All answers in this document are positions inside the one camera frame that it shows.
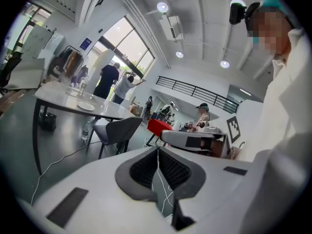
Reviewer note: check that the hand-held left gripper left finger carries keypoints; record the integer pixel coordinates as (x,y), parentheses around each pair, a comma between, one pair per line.
(102,179)

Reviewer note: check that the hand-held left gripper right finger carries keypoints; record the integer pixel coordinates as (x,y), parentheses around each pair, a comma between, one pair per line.
(219,191)

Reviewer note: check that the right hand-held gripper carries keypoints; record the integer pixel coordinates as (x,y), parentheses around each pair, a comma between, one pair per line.
(230,128)

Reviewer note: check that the white round plate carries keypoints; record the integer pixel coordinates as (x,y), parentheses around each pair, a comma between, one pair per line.
(85,105)

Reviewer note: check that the person's right hand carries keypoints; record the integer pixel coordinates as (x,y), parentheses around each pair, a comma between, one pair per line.
(237,152)

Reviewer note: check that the red box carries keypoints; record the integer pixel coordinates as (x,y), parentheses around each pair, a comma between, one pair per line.
(158,127)

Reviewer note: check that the black metal railing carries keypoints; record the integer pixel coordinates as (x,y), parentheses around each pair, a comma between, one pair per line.
(195,91)

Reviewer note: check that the small plastic water bottle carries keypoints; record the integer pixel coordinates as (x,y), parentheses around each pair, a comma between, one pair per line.
(85,131)

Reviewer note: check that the blue chair seat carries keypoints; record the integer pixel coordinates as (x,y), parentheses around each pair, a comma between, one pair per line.
(122,130)

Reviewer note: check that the black bag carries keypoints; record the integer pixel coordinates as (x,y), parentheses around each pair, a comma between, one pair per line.
(47,122)

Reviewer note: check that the round ceiling light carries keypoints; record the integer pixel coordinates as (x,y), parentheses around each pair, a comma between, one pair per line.
(162,6)
(237,1)
(224,64)
(179,54)

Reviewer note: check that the clear plastic water bottle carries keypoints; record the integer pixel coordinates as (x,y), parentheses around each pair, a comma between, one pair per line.
(83,86)

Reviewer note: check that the white standing panel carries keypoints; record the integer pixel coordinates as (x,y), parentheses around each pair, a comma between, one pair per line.
(102,69)

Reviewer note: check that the large arched window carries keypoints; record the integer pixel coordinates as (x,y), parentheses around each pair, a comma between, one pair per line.
(126,45)

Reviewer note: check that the person's white shirt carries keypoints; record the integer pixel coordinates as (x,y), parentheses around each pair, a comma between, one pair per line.
(287,106)

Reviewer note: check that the white ceiling air conditioner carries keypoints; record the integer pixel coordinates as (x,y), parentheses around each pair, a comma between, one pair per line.
(171,27)

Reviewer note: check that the clothes rack with garments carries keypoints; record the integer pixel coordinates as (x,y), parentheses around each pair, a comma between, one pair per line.
(70,64)

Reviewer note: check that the brown wooden boards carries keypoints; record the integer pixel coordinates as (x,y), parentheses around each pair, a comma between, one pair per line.
(12,101)

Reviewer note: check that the white foam board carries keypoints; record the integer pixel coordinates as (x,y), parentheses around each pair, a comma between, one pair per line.
(26,74)

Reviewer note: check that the person's head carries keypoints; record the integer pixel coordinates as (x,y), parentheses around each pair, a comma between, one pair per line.
(270,30)

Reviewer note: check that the black office chair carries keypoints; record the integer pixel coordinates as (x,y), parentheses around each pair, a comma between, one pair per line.
(9,67)

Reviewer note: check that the whiteboard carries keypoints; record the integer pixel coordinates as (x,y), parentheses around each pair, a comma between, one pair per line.
(36,41)

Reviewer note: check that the teal cap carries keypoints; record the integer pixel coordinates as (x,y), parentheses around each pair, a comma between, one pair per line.
(274,2)

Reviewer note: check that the blue wall sign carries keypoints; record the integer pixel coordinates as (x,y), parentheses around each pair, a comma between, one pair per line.
(85,44)

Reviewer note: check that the black head-mounted camera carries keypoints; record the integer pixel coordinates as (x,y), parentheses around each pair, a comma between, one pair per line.
(237,13)

